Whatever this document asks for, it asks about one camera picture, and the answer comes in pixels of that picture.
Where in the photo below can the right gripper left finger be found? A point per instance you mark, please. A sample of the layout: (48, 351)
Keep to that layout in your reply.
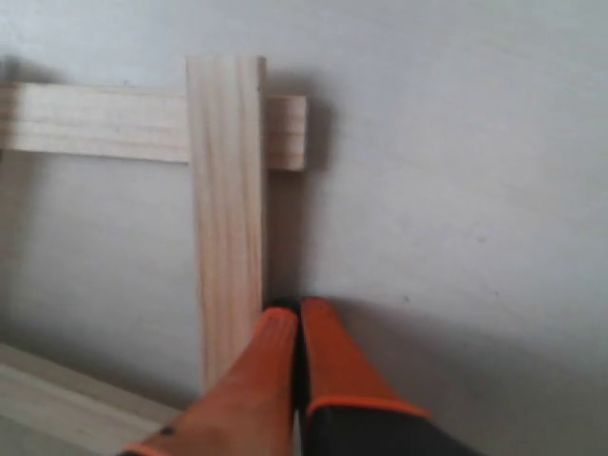
(250, 410)

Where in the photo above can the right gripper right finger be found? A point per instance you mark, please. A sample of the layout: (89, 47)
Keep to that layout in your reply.
(348, 407)

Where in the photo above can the wooden stick with holes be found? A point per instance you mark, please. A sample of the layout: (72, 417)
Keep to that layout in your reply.
(51, 406)

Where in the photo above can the plain wooden stick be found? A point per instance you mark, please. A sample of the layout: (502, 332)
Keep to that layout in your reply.
(132, 123)

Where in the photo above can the grooved wooden stick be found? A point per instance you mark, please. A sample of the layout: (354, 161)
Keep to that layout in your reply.
(225, 113)

